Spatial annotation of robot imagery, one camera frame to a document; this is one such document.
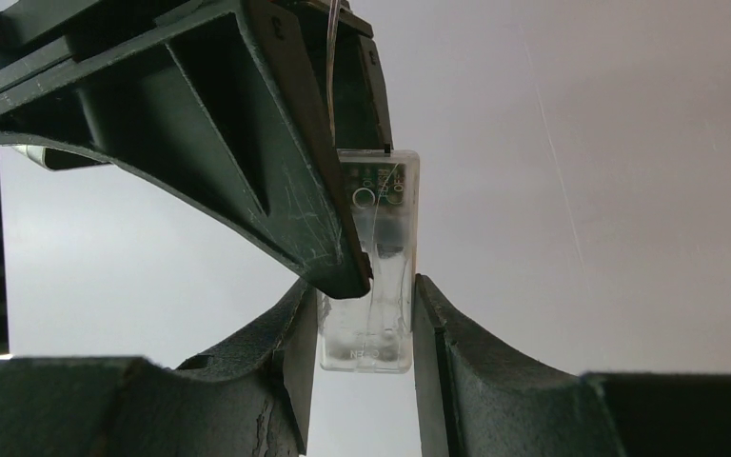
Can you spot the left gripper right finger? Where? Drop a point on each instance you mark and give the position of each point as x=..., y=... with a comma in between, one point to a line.
x=478, y=396

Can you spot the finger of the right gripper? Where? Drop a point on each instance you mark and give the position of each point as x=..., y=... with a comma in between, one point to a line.
x=359, y=92
x=219, y=103

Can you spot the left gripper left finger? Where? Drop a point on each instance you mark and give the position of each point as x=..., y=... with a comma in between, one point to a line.
x=249, y=395

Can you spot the clear battery box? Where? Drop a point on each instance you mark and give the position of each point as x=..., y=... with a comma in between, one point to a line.
x=373, y=333

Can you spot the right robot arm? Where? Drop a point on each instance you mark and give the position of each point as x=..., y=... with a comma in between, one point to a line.
x=237, y=108

